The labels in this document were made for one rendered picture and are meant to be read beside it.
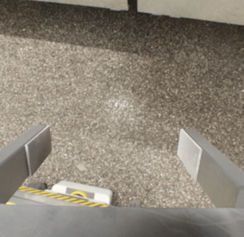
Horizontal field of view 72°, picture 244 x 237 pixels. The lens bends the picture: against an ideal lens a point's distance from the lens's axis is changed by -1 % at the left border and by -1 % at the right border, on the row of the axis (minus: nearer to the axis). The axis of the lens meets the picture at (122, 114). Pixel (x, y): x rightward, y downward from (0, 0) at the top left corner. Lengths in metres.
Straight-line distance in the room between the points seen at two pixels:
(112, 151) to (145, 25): 0.71
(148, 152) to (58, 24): 0.91
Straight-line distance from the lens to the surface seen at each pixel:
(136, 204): 0.83
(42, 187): 0.99
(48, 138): 0.17
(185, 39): 1.06
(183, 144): 0.16
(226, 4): 0.70
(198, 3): 0.69
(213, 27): 1.14
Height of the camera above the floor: 0.89
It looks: 80 degrees down
